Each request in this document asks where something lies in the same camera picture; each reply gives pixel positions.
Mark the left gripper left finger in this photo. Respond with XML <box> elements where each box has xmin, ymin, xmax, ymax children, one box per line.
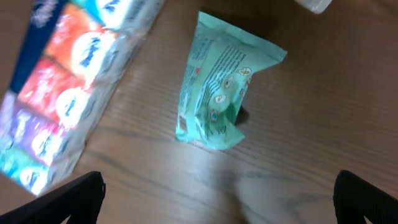
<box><xmin>1</xmin><ymin>171</ymin><xmax>106</xmax><ymax>224</ymax></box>

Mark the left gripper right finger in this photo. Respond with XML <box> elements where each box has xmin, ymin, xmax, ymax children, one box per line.
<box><xmin>333</xmin><ymin>170</ymin><xmax>397</xmax><ymax>224</ymax></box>

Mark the multicolour tissue pack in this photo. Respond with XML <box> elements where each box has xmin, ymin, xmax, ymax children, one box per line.
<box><xmin>1</xmin><ymin>0</ymin><xmax>164</xmax><ymax>195</ymax></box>

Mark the mint green wipes packet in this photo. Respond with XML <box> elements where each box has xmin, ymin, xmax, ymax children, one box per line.
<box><xmin>175</xmin><ymin>12</ymin><xmax>287</xmax><ymax>150</ymax></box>

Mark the beige paper pouch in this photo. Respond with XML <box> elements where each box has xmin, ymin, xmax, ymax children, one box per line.
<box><xmin>294</xmin><ymin>0</ymin><xmax>333</xmax><ymax>14</ymax></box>

